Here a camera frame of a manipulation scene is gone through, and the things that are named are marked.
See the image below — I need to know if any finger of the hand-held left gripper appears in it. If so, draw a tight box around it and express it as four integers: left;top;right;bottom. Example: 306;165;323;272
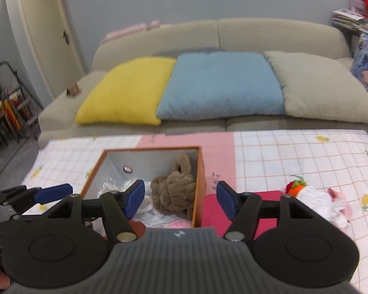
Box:
10;183;74;221
0;185;34;206

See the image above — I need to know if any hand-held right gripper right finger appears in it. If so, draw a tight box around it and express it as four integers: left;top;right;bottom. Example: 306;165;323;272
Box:
216;180;314;242

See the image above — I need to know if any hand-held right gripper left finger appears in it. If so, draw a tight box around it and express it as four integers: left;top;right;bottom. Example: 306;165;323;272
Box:
44;180;146;242

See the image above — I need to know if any white lace cloth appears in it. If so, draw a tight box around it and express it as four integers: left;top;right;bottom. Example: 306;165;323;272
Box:
102;178;156;219

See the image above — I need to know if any orange cardboard box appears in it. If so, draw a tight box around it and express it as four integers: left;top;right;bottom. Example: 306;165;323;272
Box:
79;146;207;229

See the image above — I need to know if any brown plush scrunchie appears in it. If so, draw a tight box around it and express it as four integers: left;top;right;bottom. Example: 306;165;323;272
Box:
150;153;197;221

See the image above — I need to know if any pink white knitted piece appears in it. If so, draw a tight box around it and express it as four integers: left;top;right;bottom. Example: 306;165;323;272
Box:
166;219;194;229

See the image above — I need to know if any orange knitted carrot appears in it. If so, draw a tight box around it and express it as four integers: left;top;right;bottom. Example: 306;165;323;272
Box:
285;174;308;196

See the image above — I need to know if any black folding cart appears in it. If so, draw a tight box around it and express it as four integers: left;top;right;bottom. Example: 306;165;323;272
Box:
0;61;44;160

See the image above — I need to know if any white rabbit plush toy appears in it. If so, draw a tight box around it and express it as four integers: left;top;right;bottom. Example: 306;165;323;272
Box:
290;186;354;231

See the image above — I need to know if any yellow pillow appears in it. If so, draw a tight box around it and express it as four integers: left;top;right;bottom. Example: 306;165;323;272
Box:
75;57;177;126

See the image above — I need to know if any light blue pillow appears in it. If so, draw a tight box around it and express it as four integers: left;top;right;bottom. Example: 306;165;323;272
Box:
156;52;286;121

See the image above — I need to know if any beige pillow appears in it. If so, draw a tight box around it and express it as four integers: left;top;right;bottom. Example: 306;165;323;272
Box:
263;51;368;125

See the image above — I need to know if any grey striped cushion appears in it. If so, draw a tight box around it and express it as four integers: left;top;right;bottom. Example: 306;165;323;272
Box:
151;46;228;61

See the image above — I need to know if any cream door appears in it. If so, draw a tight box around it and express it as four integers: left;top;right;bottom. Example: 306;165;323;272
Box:
16;0;87;99

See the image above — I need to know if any pink plush toy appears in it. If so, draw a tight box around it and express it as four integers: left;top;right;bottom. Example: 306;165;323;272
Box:
105;20;161;40

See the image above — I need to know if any beige sofa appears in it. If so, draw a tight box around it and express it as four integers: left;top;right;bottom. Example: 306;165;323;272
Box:
38;17;368;148

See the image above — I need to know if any stack of books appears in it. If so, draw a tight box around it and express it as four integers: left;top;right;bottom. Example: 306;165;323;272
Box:
331;7;368;39

